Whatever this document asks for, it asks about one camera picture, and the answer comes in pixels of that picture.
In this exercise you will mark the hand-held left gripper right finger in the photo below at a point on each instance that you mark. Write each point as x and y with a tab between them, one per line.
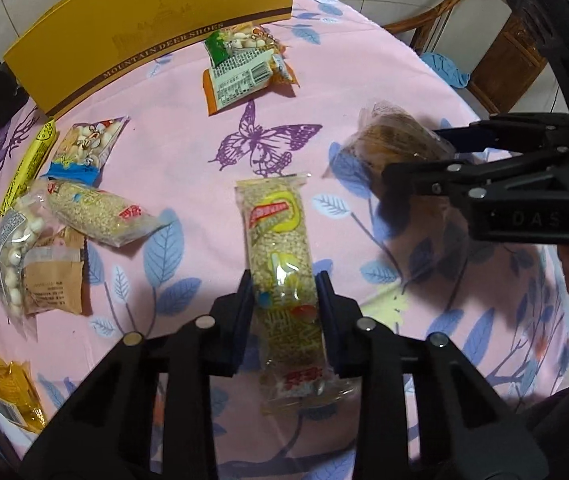
329	320

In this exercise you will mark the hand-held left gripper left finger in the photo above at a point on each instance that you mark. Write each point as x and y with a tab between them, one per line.
242	320

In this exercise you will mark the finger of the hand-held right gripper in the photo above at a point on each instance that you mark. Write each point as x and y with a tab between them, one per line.
514	132
414	177

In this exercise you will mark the clear bread packet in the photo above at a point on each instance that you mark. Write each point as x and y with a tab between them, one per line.
389	135

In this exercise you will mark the clear rice bar packet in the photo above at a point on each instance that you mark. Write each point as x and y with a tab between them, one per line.
277	240
99	215

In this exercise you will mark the blue cartoon bun snack packet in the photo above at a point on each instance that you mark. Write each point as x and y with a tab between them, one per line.
89	142

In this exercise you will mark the yellow transparent snack packet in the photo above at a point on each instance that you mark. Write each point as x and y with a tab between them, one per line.
4	390

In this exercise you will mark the yellow stick snack packet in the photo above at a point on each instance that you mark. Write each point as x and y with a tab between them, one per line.
29	165

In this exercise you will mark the yellow cardboard box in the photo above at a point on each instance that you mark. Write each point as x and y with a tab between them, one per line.
139	20

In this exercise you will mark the carved wooden cabinet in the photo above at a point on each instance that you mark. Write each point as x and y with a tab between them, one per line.
509	60

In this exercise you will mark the blue cloth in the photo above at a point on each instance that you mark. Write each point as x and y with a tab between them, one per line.
444	70

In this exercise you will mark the wooden armchair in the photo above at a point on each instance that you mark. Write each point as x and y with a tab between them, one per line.
429	15

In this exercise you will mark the brown snack packet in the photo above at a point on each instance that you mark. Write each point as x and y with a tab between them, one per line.
49	285

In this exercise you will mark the green snack packet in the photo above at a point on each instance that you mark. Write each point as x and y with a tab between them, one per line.
237	72

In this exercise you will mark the orange snack packet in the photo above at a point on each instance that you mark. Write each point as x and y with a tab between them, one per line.
213	97

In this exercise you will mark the clear packet of white balls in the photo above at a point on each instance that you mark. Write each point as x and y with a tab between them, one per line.
12	260

